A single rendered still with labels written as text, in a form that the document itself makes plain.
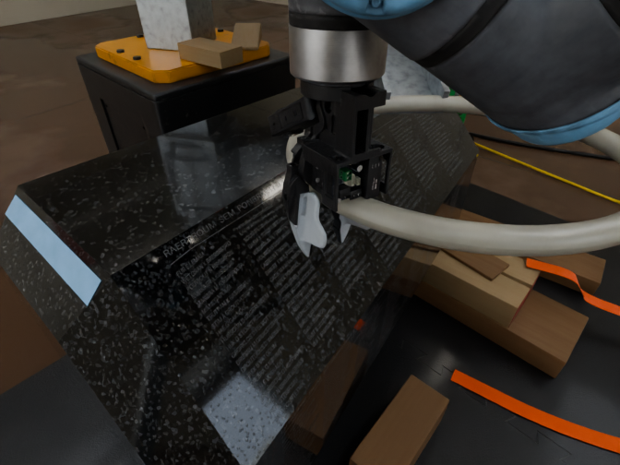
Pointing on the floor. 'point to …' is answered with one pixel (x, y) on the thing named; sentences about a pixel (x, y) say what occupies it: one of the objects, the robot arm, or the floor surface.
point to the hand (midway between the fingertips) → (321, 237)
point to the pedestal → (175, 96)
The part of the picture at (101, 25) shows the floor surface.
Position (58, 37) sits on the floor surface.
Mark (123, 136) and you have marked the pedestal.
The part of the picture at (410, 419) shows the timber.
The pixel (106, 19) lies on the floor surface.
